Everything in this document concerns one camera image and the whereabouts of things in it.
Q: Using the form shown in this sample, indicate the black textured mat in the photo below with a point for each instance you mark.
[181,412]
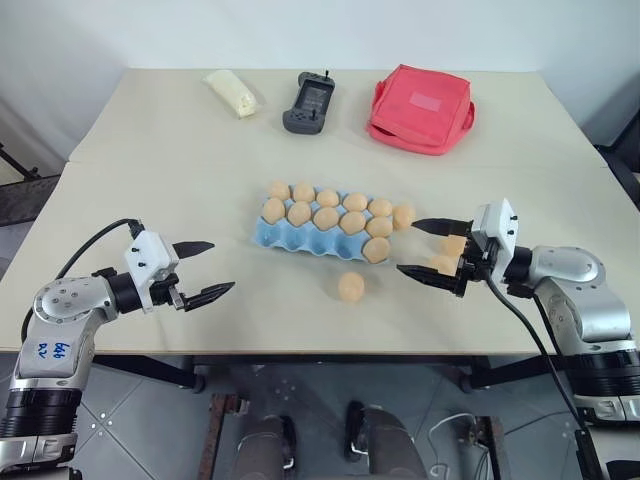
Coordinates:
[25,200]

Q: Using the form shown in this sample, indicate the red fabric bag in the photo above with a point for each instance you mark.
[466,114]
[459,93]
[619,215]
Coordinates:
[420,107]

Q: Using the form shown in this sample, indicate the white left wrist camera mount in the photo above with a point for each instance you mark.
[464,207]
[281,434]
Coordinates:
[147,255]

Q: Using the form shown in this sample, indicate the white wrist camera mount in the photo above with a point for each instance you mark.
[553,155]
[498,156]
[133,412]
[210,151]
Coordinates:
[495,227]
[147,255]

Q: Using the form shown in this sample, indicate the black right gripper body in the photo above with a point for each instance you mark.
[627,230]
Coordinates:
[472,265]

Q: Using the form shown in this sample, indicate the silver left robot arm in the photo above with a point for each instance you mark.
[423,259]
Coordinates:
[60,310]

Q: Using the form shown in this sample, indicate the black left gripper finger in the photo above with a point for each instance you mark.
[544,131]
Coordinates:
[207,296]
[192,248]

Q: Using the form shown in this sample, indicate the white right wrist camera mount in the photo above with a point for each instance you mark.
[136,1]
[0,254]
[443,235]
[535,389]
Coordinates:
[495,227]

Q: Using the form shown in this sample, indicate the grey handheld controller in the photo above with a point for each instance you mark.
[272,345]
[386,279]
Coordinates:
[307,107]

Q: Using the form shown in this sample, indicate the black metal stand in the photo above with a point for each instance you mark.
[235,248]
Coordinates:
[17,162]

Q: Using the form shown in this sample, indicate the dark rounded shape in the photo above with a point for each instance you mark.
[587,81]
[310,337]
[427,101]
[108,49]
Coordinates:
[267,447]
[387,440]

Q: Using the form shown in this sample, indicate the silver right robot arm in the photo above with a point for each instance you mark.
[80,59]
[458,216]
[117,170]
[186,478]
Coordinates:
[580,295]

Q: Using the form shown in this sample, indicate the black table frame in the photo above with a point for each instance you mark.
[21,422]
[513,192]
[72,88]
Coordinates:
[150,368]

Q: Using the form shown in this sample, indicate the blue egg tray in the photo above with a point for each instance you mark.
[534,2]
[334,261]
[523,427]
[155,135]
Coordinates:
[281,235]

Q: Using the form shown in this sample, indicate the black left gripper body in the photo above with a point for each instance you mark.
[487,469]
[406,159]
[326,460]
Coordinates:
[162,292]

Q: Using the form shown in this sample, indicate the rusty metal bar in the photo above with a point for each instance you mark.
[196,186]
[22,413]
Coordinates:
[492,447]
[220,435]

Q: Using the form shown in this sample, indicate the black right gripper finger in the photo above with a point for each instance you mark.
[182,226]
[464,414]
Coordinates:
[430,278]
[442,225]

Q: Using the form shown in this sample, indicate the white plastic pouch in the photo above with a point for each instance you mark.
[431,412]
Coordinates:
[232,92]

